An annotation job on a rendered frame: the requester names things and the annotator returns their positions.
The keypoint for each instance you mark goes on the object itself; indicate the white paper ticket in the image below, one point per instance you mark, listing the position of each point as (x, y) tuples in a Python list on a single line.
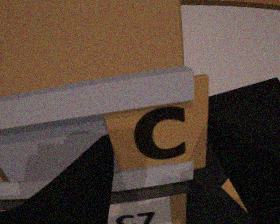
[(151, 211)]

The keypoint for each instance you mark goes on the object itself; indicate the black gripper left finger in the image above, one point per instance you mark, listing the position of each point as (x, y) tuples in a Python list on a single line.
[(79, 195)]

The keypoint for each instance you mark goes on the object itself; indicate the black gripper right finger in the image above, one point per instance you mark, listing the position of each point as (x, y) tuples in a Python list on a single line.
[(252, 163)]

